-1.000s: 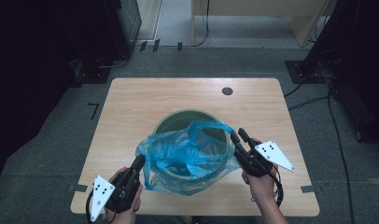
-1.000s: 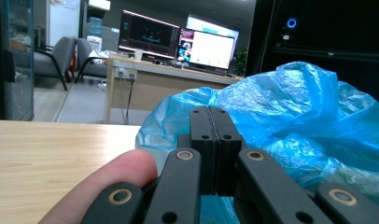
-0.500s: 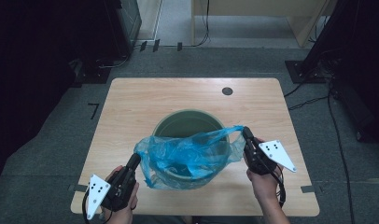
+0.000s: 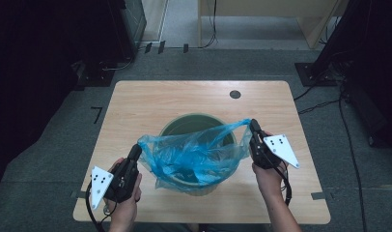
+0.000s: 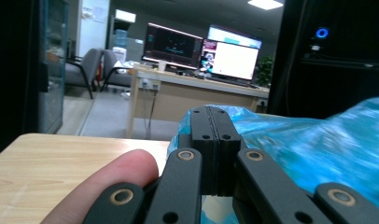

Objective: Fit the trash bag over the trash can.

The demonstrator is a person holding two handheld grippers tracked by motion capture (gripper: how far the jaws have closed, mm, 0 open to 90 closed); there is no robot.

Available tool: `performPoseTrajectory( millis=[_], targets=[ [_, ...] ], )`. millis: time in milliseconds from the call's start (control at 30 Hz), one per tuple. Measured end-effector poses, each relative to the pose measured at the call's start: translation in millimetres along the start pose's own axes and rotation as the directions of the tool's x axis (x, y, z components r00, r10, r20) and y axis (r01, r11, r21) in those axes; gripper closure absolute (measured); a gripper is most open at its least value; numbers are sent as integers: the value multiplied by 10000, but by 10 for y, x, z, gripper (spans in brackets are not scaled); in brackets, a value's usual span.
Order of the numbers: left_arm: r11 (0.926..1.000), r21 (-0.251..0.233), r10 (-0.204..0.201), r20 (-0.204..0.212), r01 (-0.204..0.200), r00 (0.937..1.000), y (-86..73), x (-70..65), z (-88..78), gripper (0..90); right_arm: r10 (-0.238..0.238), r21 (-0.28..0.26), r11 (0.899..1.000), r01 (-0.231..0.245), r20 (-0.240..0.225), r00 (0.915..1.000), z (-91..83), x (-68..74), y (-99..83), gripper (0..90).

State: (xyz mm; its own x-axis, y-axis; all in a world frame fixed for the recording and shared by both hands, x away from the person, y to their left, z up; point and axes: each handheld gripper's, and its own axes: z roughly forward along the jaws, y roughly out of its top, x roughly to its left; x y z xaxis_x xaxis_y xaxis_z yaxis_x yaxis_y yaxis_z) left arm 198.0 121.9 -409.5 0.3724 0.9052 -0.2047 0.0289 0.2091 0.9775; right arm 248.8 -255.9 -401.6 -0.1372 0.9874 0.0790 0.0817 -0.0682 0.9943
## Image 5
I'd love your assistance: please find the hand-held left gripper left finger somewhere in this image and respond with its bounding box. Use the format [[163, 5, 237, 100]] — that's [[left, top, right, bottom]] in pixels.
[[189, 105, 218, 197]]

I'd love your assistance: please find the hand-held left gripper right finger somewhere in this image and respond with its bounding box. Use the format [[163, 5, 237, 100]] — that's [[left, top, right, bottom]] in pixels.
[[214, 105, 243, 198]]

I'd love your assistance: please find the blue plastic bag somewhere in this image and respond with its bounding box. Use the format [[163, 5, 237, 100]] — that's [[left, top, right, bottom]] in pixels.
[[166, 95, 379, 224]]

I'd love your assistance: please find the light wooden desk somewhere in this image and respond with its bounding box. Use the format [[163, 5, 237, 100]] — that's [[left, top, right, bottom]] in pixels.
[[125, 63, 271, 140]]

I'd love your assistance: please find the black keyboard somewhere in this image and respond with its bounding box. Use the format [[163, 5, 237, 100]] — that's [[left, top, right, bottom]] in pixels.
[[205, 76, 251, 89]]

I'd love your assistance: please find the white power socket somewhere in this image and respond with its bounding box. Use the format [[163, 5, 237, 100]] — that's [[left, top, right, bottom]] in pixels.
[[139, 77, 162, 92]]

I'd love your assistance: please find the green potted plant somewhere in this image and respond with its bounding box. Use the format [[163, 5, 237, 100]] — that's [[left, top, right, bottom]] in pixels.
[[255, 55, 274, 89]]

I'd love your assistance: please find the bright white-screen monitor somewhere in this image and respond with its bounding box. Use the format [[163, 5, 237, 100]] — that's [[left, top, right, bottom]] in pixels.
[[198, 38, 260, 82]]

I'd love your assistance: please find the dark-screen monitor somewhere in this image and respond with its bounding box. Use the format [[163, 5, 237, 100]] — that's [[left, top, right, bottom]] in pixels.
[[141, 21, 204, 71]]

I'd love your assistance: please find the raised wide monitor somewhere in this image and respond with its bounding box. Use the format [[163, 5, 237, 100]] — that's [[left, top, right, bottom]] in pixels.
[[207, 24, 263, 50]]

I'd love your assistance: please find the grey armchair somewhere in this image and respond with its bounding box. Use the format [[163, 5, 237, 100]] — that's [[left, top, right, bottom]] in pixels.
[[98, 49, 135, 93], [63, 48, 104, 101]]

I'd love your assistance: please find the water dispenser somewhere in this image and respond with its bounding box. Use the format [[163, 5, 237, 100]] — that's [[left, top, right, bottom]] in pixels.
[[111, 28, 129, 64]]

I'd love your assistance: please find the black computer tower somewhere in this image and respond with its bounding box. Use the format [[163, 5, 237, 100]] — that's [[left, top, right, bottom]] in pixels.
[[266, 0, 379, 121]]

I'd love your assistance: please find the ceiling light panel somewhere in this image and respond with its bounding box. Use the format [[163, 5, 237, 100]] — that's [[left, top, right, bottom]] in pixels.
[[246, 0, 285, 11]]

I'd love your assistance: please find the glass-front cabinet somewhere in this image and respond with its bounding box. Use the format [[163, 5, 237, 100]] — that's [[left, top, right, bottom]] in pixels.
[[37, 0, 70, 135]]

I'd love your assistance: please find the black hanging desk cable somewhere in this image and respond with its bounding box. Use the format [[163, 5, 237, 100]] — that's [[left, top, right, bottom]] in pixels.
[[145, 89, 158, 140]]

